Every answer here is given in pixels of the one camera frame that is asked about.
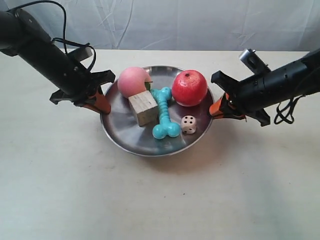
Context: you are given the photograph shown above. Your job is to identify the pale wooden cube block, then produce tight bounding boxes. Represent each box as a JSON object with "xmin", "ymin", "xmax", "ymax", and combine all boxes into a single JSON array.
[{"xmin": 128, "ymin": 90, "xmax": 159, "ymax": 127}]

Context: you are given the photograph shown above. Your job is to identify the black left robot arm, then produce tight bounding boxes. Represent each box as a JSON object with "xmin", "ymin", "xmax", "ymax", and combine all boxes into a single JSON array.
[{"xmin": 0, "ymin": 8, "xmax": 115, "ymax": 114}]

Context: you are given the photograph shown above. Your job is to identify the pink toy peach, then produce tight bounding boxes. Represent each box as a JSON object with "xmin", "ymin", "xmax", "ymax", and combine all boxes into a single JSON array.
[{"xmin": 117, "ymin": 66, "xmax": 152, "ymax": 99}]

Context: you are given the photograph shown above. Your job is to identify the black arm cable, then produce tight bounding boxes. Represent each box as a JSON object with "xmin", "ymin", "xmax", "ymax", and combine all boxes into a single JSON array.
[
  {"xmin": 273, "ymin": 62, "xmax": 320, "ymax": 125},
  {"xmin": 9, "ymin": 0, "xmax": 97, "ymax": 73}
]

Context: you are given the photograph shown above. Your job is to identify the red toy apple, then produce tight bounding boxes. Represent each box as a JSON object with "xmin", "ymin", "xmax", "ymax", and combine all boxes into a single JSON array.
[{"xmin": 171, "ymin": 69, "xmax": 208, "ymax": 107}]

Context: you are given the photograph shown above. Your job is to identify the white backdrop curtain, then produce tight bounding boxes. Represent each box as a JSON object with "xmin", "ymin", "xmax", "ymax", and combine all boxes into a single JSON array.
[{"xmin": 0, "ymin": 0, "xmax": 320, "ymax": 52}]

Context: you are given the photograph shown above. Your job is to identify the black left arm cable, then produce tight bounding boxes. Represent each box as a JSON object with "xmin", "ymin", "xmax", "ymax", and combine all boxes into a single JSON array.
[{"xmin": 9, "ymin": 0, "xmax": 97, "ymax": 73}]

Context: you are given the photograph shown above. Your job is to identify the white die black dots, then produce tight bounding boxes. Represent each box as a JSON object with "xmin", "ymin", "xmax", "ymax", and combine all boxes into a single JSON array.
[{"xmin": 180, "ymin": 115, "xmax": 197, "ymax": 135}]

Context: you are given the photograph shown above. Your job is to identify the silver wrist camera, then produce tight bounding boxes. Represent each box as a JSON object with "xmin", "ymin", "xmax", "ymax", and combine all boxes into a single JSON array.
[
  {"xmin": 67, "ymin": 46, "xmax": 93, "ymax": 62},
  {"xmin": 239, "ymin": 48, "xmax": 271, "ymax": 75}
]

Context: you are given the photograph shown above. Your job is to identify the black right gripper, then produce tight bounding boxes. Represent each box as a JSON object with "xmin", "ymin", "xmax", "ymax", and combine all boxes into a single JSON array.
[{"xmin": 209, "ymin": 70, "xmax": 271, "ymax": 127}]

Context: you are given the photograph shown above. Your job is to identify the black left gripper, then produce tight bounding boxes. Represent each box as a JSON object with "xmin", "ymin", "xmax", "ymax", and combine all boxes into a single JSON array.
[{"xmin": 49, "ymin": 70, "xmax": 116, "ymax": 115}]

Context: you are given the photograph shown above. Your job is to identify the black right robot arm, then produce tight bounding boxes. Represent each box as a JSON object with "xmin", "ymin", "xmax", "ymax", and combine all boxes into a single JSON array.
[{"xmin": 209, "ymin": 48, "xmax": 320, "ymax": 127}]

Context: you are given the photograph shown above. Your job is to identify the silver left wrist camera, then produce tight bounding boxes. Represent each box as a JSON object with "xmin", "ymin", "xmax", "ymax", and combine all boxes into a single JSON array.
[{"xmin": 67, "ymin": 46, "xmax": 93, "ymax": 62}]

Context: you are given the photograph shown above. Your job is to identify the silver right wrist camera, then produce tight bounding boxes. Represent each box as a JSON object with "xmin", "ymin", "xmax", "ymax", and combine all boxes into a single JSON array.
[{"xmin": 239, "ymin": 48, "xmax": 271, "ymax": 75}]

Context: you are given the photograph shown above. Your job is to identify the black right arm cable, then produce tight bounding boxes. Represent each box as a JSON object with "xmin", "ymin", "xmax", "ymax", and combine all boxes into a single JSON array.
[{"xmin": 273, "ymin": 62, "xmax": 320, "ymax": 125}]

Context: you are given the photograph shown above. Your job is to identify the round stainless steel plate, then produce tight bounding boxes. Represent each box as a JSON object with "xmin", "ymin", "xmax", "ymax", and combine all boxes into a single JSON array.
[{"xmin": 101, "ymin": 65, "xmax": 214, "ymax": 157}]

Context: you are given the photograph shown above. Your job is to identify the turquoise bone toy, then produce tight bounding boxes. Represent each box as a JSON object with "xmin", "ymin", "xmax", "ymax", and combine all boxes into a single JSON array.
[{"xmin": 150, "ymin": 87, "xmax": 181, "ymax": 140}]

